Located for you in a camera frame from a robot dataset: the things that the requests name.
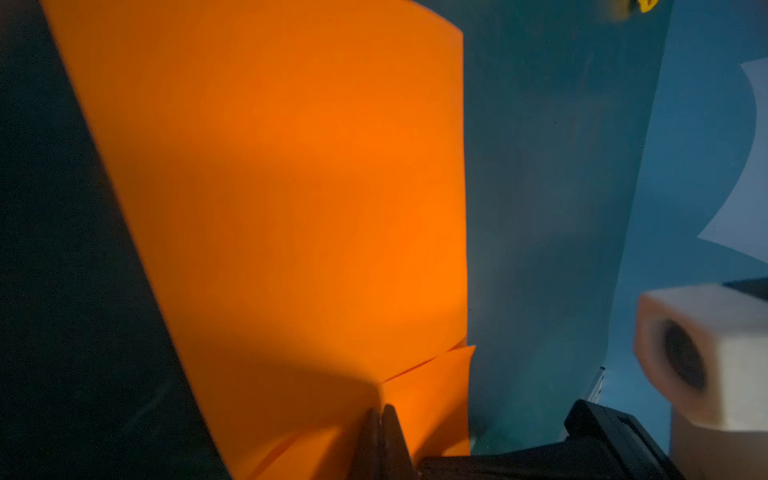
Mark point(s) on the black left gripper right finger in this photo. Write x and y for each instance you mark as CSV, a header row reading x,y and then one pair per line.
x,y
396,462

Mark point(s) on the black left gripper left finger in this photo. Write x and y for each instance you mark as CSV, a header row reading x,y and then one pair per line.
x,y
366,462

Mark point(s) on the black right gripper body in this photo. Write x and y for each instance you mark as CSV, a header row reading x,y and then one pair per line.
x,y
601,443

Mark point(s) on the orange square paper sheet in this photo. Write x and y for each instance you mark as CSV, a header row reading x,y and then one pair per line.
x,y
292,176

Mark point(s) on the blue dotted glove right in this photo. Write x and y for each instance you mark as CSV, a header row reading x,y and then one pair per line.
x,y
643,6

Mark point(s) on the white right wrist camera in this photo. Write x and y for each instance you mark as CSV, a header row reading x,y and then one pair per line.
x,y
704,348

